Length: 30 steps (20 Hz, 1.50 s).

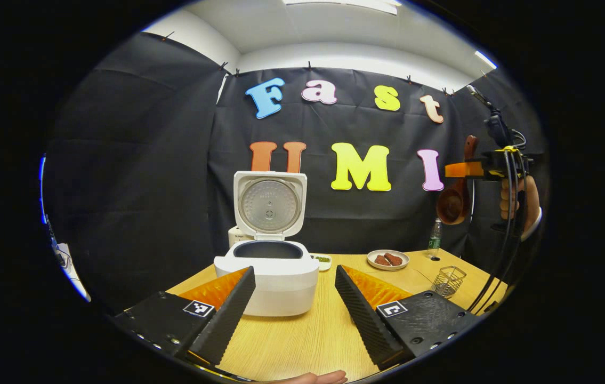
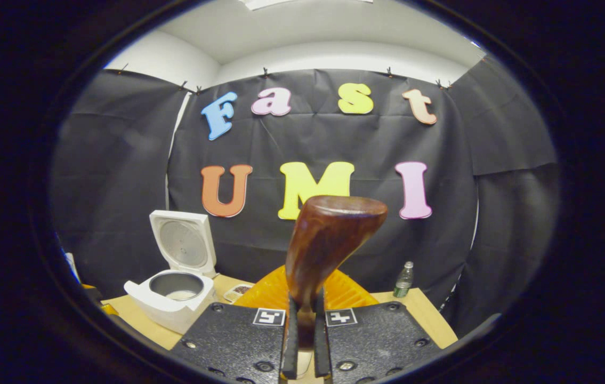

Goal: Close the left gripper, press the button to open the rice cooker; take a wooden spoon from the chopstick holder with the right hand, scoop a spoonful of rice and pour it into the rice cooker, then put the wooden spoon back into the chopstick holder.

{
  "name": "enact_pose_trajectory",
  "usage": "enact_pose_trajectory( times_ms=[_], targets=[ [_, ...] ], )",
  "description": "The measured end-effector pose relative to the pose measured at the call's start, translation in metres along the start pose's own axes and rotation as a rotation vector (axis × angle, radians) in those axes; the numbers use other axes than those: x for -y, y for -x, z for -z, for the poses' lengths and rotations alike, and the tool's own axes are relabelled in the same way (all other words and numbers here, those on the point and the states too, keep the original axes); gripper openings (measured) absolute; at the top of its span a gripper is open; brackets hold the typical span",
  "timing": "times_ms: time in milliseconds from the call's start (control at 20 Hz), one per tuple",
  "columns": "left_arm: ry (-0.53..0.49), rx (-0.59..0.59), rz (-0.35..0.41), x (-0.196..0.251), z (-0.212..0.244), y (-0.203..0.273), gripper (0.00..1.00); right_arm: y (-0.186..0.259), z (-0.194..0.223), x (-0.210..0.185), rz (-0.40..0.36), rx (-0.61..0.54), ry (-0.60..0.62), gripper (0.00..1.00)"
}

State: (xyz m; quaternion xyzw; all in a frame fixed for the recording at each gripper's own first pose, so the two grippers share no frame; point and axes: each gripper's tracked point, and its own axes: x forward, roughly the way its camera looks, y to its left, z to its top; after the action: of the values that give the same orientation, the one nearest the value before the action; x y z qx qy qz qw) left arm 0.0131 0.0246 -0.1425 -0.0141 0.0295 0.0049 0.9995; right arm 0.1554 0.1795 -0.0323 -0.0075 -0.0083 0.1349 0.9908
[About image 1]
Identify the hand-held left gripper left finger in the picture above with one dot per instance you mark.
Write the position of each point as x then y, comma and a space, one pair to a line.
227, 320

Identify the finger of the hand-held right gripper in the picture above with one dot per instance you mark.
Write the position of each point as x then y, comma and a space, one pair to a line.
465, 169

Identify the white rice cooker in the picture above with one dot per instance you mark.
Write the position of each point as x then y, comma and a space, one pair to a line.
281, 288

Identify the brown wooden spoon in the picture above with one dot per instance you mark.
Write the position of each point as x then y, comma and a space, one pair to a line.
451, 205

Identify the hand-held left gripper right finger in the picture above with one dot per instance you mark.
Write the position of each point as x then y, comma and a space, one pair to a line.
361, 320

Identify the white round plate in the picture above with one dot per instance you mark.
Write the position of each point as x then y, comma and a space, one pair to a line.
370, 260

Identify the brown meat piece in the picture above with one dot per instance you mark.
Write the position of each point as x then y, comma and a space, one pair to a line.
394, 259
381, 261

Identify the white toaster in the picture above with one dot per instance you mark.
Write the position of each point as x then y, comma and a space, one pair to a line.
235, 237

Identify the ceiling light panel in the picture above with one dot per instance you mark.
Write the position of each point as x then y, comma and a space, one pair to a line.
486, 60
345, 4

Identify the green label plastic bottle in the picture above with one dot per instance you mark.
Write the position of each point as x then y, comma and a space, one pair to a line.
434, 240

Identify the white divided condiment dish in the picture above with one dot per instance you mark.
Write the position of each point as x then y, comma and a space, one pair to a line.
323, 264

